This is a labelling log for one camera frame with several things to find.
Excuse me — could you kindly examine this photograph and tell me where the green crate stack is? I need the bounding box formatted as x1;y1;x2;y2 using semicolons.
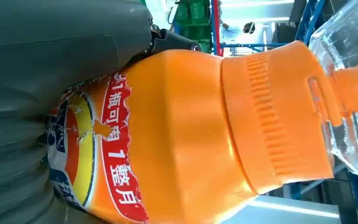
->
175;0;213;54

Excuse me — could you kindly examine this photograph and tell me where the person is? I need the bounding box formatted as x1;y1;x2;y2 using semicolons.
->
220;21;256;42

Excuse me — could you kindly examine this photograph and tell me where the ribbed grey left arm sleeve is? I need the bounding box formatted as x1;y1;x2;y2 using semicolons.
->
0;103;70;224

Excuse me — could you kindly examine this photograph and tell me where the orange drink bottle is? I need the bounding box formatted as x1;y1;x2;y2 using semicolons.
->
45;40;358;224

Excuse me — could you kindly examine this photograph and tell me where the red pole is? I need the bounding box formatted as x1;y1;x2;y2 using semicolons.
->
212;0;222;57

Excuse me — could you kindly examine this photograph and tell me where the clear glass cup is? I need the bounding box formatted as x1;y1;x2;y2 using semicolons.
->
308;0;358;182

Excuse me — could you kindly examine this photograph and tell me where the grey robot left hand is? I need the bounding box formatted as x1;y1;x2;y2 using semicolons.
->
0;0;202;124

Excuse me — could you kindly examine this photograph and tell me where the blue metal frame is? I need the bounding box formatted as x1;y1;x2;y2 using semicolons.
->
210;0;326;57

